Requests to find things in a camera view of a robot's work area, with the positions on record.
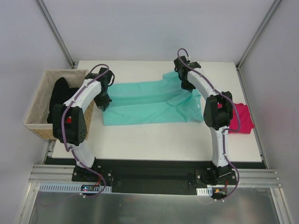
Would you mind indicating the aluminium corner post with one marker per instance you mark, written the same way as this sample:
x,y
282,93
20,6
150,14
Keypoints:
x,y
54,30
259,31

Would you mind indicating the black garment in basket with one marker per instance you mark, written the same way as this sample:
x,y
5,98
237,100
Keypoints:
x,y
61,93

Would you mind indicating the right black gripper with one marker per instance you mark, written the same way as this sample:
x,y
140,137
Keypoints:
x,y
186,84

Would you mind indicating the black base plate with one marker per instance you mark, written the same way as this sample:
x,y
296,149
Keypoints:
x,y
156,177

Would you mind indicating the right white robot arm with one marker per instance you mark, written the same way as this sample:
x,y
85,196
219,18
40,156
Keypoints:
x,y
218,113

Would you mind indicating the left aluminium corner post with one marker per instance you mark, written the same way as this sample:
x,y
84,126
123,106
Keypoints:
x,y
54,30

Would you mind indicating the pink folded t-shirt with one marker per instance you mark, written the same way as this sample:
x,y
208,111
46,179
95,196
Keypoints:
x,y
245,119

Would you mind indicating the left white cable duct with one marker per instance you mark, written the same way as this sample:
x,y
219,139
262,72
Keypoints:
x,y
74,188

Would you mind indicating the wicker laundry basket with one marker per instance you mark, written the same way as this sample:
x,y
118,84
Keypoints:
x,y
36,119

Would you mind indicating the teal t-shirt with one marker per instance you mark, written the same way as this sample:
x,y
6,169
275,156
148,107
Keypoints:
x,y
162,101

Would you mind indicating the right white cable duct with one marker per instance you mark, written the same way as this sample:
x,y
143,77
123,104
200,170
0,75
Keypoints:
x,y
208,191

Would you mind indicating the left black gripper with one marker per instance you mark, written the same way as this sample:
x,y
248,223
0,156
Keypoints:
x,y
103,102

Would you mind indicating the white cable duct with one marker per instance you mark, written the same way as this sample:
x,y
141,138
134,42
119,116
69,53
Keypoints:
x,y
208,191
74,188

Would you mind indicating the right aluminium corner post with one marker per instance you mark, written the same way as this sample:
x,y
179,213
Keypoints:
x,y
259,31

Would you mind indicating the aluminium rail frame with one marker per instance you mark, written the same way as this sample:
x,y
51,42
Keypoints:
x,y
251,178

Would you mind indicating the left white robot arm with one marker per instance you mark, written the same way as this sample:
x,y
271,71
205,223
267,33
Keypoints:
x,y
73,135

